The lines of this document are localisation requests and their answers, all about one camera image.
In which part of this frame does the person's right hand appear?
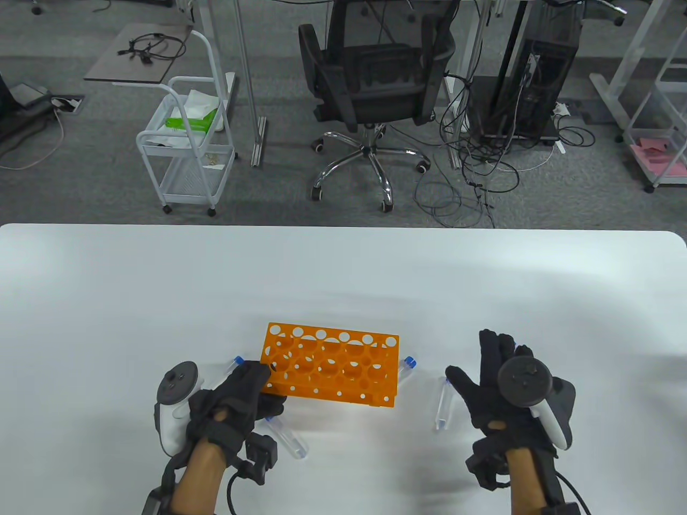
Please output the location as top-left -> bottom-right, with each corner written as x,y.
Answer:
444,329 -> 559,458

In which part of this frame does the person's left hand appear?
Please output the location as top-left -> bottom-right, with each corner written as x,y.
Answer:
186,360 -> 285,458

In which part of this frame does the orange test tube rack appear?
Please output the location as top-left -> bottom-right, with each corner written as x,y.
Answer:
260,322 -> 400,408

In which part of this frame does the person's left forearm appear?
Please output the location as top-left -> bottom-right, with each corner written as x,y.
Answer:
161,437 -> 231,515

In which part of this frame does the person's right forearm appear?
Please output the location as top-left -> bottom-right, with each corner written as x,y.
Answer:
505,448 -> 564,515

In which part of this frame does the black and white tracking controller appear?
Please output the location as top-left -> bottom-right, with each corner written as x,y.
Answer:
498,354 -> 576,451
154,362 -> 207,458

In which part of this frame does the white shelf trolley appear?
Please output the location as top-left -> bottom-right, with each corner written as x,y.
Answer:
623,48 -> 687,194

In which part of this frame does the green packet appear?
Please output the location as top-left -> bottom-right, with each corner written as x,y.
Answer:
164,110 -> 220,132

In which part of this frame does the white plastic bag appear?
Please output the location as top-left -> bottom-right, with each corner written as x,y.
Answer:
185,89 -> 223,121

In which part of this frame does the pink paper sheet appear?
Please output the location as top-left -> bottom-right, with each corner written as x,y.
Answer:
631,137 -> 687,180

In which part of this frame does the grey metal desk leg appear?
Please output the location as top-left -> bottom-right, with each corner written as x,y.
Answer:
445,0 -> 492,170
232,0 -> 268,168

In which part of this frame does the black computer tower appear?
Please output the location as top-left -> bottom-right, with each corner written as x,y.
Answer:
470,0 -> 583,145

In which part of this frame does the black office chair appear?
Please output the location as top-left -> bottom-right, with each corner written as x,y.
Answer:
298,0 -> 457,212

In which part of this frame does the black equipment base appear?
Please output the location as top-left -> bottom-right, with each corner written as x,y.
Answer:
0,72 -> 57,143

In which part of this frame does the black chair base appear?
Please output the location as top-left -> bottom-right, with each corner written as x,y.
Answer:
542,0 -> 628,27

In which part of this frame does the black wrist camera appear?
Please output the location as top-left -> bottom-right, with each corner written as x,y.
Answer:
236,435 -> 280,486
464,437 -> 510,490

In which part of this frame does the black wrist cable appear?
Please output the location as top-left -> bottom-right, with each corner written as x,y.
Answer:
225,467 -> 253,515
556,472 -> 594,515

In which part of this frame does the tangle of black floor cables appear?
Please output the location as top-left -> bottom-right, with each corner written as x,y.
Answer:
412,70 -> 596,229

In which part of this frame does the white wire trolley cart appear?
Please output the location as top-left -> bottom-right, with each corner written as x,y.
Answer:
135,76 -> 238,217

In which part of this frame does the white desk frame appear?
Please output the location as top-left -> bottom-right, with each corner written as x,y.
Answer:
589,0 -> 666,132

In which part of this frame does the black cable bundle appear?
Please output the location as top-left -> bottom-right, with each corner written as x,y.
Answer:
117,32 -> 187,64

